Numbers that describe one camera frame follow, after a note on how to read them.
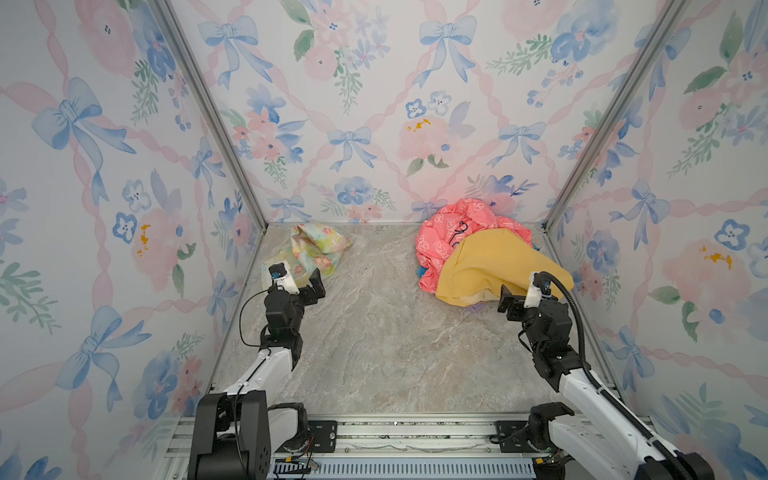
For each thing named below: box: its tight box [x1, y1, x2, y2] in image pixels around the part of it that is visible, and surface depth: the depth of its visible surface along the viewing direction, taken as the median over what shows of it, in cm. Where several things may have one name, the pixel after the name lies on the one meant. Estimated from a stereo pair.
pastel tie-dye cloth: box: [261, 223, 353, 288], surface depth 105 cm
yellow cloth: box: [436, 228, 574, 307], surface depth 99 cm
